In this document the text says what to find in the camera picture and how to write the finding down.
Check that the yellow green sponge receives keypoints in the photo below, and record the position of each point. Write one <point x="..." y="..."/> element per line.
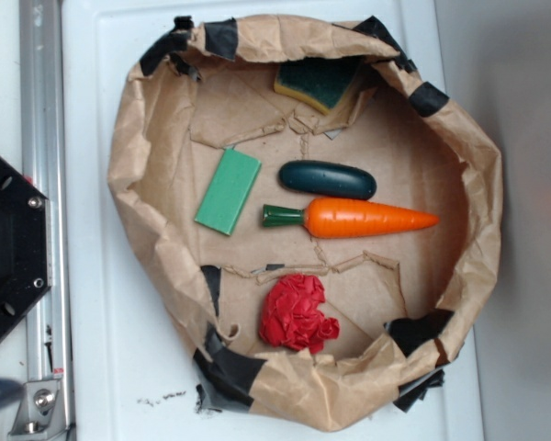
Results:
<point x="318" y="82"/>

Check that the orange toy carrot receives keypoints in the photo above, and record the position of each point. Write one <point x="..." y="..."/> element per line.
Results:
<point x="337" y="218"/>

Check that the aluminium rail profile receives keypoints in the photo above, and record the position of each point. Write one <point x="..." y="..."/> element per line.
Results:
<point x="49" y="335"/>

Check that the dark green toy cucumber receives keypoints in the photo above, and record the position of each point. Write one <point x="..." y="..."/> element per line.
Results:
<point x="327" y="179"/>

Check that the crumpled red paper ball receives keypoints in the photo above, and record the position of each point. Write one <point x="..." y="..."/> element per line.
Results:
<point x="291" y="315"/>

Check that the metal corner bracket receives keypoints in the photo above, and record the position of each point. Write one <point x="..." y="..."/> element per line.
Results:
<point x="41" y="412"/>

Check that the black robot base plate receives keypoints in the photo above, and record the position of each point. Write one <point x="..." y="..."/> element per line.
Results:
<point x="24" y="272"/>

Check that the green rectangular block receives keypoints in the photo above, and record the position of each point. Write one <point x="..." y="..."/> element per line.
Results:
<point x="228" y="191"/>

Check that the brown paper bag tray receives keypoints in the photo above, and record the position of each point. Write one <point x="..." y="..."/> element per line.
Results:
<point x="405" y="302"/>

